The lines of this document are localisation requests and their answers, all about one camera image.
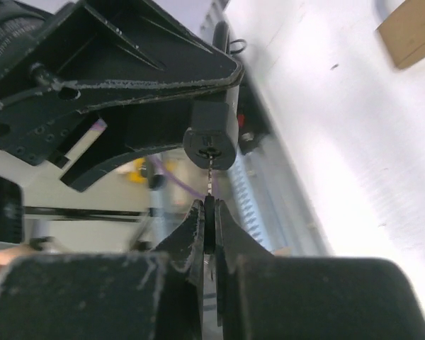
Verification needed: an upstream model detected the black Kaijing padlock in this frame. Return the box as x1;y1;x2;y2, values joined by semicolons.
183;101;239;171

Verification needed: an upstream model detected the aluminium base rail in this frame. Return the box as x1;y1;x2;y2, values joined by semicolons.
200;1;333;256

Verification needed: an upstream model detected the slotted cable duct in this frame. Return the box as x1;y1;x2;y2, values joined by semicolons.
227;153;291;256

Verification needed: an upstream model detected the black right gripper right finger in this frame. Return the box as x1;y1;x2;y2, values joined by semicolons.
215;201;425;339

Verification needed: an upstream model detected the large brass padlock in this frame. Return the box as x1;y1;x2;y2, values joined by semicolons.
374;0;425;69

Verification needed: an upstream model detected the black-headed key bunch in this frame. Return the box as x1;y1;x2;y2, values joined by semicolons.
204;148;216;254

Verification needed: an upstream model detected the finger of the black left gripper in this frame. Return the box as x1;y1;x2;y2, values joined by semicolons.
49;1;243;113

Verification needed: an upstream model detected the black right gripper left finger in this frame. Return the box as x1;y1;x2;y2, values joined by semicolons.
0;200;204;339

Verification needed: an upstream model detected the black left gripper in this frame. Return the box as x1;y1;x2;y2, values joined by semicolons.
0;1;239;192

